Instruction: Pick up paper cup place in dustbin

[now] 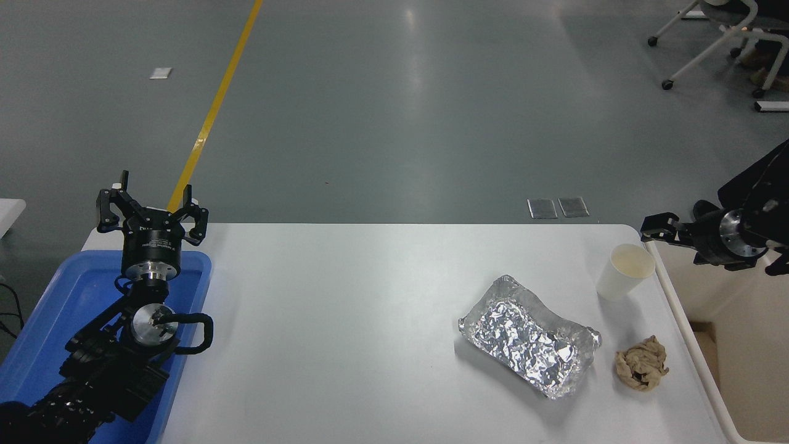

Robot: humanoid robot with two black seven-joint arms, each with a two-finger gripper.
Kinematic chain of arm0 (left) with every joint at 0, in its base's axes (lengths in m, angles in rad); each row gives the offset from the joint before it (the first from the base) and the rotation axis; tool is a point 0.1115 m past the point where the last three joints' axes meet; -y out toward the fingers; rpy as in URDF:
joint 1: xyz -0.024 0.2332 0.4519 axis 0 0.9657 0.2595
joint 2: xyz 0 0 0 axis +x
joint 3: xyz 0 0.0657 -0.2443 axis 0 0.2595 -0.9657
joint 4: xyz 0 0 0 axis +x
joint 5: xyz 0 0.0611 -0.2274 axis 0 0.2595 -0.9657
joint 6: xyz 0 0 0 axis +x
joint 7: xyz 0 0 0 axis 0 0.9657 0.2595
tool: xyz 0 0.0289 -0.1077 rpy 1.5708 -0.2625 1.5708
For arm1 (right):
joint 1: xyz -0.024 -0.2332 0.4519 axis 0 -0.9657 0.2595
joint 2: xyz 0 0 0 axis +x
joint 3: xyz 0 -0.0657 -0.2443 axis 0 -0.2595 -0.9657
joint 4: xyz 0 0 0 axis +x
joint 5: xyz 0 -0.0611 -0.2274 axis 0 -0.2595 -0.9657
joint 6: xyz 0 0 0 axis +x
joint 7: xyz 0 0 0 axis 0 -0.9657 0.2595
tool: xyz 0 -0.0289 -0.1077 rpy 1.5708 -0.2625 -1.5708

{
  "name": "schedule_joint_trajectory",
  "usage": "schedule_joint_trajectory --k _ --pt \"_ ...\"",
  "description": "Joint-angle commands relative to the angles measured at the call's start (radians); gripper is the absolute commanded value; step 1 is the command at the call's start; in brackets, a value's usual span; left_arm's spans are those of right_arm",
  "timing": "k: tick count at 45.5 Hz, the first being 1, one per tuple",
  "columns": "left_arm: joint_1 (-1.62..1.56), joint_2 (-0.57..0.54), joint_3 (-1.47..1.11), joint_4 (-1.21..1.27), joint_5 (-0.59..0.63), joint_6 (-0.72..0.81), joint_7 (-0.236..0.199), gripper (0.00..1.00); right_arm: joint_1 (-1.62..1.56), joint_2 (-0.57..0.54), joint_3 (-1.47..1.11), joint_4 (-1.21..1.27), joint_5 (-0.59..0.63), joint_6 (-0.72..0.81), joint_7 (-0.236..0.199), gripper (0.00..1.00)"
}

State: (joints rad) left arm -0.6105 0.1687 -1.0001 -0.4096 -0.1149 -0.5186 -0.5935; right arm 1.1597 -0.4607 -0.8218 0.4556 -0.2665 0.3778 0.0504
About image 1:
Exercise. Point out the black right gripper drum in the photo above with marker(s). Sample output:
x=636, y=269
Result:
x=709, y=240

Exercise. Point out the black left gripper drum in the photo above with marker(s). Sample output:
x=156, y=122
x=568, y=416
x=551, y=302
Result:
x=152, y=242

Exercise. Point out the white paper cup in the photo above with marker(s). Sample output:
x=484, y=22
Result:
x=619, y=277

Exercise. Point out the large pale plastic bin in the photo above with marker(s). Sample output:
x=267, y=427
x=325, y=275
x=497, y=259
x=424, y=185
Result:
x=739, y=314

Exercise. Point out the silver floor plate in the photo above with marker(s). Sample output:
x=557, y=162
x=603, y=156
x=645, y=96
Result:
x=543, y=208
x=574, y=207

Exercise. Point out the white side table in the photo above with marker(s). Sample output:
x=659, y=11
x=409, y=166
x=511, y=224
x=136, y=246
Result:
x=9, y=216

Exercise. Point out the blue plastic tray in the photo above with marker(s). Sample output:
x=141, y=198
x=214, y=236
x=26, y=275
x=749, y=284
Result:
x=61, y=296

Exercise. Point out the crumpled tan paper ball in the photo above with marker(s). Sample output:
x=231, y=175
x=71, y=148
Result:
x=641, y=364

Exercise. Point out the white flat bar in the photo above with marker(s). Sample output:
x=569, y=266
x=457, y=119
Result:
x=773, y=106

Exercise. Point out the crumpled foil tray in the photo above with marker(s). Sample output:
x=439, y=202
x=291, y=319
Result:
x=524, y=339

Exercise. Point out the white wheeled chair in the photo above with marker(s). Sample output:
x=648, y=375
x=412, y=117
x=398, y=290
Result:
x=709, y=49

